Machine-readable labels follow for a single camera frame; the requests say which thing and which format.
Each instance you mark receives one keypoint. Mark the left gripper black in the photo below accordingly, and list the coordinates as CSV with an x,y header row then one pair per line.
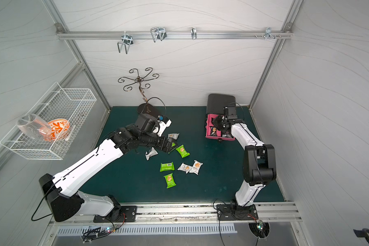
x,y
166,144

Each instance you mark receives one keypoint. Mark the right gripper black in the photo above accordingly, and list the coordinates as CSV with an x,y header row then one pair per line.
x,y
219,123

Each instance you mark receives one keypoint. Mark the black cookie pack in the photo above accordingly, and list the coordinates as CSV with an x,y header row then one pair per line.
x,y
213,131

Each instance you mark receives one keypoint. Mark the black pink drawer cabinet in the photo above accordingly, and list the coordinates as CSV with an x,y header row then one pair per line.
x,y
215,106

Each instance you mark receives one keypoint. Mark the green cookie pack barcode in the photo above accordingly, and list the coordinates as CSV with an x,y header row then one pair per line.
x,y
167,167

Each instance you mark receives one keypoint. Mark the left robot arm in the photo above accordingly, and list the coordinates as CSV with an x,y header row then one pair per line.
x,y
62,190

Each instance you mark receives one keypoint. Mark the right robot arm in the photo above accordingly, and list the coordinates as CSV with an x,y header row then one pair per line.
x,y
259,164

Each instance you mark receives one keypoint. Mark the brown metal hook stand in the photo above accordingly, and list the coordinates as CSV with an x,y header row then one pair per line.
x,y
142,82

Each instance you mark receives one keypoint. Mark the white cookie pack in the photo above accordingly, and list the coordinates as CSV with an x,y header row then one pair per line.
x,y
196,167
174,135
151,153
185,168

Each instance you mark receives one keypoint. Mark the white cookie pack top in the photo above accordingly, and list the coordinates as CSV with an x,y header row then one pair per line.
x,y
174,135

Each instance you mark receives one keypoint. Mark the white cookie pack lower right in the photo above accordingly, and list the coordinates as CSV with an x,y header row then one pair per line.
x,y
196,167

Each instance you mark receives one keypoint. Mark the white cookie pack lower left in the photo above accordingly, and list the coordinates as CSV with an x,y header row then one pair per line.
x,y
185,168

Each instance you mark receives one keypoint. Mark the green cookie pack bottom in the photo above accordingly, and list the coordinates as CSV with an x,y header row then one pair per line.
x,y
170,180

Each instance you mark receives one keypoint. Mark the orange patterned bowl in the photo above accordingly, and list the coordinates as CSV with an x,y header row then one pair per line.
x,y
60,129

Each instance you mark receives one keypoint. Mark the metal hook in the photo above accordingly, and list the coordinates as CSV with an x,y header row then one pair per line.
x,y
125,44
158,33
193,33
268,35

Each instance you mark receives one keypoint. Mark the clear glass cup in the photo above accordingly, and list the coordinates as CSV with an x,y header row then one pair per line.
x,y
34,127

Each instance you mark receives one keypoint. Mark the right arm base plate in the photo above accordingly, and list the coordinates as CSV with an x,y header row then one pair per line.
x,y
236,213

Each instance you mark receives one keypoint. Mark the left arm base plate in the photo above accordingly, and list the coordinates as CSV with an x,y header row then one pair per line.
x,y
123,214

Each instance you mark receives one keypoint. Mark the white wire basket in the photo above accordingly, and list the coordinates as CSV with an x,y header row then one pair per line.
x,y
72,104

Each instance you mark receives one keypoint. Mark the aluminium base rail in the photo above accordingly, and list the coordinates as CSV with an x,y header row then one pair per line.
x,y
175,213

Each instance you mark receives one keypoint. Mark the white vented cable duct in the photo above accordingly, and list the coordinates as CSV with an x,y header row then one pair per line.
x,y
155,229

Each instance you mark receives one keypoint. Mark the aluminium top rail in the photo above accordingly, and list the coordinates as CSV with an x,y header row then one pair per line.
x,y
171,35

